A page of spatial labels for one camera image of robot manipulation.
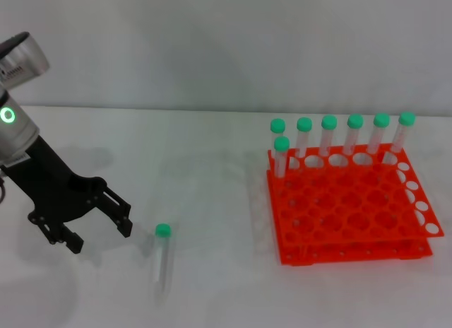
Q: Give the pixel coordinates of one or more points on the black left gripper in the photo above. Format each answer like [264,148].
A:
[56,190]

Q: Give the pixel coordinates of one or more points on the green-capped test tube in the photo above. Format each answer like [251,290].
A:
[162,264]
[304,124]
[329,122]
[381,119]
[278,126]
[355,121]
[407,118]
[281,143]

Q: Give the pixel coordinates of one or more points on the white silver robot left arm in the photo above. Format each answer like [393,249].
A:
[14,130]

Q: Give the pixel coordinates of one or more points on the orange test tube rack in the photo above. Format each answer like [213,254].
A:
[335,208]

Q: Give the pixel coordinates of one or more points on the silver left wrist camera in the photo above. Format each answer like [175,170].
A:
[24,63]

